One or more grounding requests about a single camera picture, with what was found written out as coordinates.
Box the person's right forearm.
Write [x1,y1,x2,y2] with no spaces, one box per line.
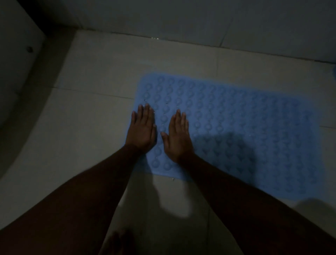
[180,154,336,255]

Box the blue bumpy rubber bath mat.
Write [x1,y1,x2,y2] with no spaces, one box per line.
[132,72,326,202]

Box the person's left hand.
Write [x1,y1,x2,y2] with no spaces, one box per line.
[125,103,157,153]

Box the white cabinet panel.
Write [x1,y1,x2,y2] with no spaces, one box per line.
[0,0,47,129]

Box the person's left forearm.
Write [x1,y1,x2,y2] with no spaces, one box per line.
[0,144,143,255]

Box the person's right hand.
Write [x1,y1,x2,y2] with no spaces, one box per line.
[160,109,195,164]

